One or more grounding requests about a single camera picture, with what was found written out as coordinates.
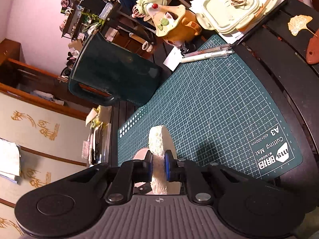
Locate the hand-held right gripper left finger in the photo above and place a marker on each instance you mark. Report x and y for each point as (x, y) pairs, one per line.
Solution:
(149, 165)

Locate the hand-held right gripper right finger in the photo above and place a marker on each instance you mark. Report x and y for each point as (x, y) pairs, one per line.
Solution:
(166, 165)

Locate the white ceramic bowl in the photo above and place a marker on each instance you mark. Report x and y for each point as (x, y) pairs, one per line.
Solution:
(141, 154)

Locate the white oval sponge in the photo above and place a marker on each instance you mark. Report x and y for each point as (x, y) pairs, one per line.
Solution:
(159, 139)

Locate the stack of books and papers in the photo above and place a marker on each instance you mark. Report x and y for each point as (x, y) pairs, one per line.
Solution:
(99, 142)

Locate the clear plastic pouch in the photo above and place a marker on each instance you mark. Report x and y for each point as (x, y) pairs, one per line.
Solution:
(86, 150)

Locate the yellow green carton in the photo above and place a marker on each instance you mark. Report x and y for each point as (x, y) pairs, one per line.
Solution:
(103, 115)

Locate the green cutting mat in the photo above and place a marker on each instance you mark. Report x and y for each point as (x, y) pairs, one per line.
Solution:
(211, 104)

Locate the dark green kettle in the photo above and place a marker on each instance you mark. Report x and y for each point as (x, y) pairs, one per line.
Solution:
(117, 64)

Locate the white paper card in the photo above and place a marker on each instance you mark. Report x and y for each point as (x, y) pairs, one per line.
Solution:
(173, 59)

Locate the white pen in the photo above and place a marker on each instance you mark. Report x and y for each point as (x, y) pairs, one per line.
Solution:
(197, 58)

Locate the black binder clip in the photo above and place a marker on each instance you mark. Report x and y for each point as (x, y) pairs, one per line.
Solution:
(185, 49)

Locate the white tape roll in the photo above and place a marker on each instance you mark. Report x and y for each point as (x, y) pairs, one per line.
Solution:
(147, 46)

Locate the clear pen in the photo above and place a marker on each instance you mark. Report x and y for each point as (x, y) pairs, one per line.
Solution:
(206, 50)

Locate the cluttered wooden desk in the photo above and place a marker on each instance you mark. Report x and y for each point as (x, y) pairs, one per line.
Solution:
(129, 42)

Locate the orange bear ceramic mug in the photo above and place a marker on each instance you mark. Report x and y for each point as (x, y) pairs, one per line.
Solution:
(184, 29)

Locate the white paper sheet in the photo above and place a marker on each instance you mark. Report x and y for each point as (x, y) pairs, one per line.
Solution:
(8, 159)

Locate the brown wooden door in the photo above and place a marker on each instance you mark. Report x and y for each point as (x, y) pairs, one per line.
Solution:
(37, 72)

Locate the clear plastic box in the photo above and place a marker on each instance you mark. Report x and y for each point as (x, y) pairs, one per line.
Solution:
(106, 11)

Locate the display shelf with figurines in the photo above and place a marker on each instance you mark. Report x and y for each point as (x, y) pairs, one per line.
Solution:
(74, 17)

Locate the small pale green container lid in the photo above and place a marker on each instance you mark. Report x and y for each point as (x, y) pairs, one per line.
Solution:
(221, 7)

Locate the yellow ginkgo leaf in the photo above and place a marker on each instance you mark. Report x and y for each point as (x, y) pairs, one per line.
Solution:
(299, 22)

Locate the stack of pale green lids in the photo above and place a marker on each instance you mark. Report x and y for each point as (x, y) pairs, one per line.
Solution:
(273, 0)

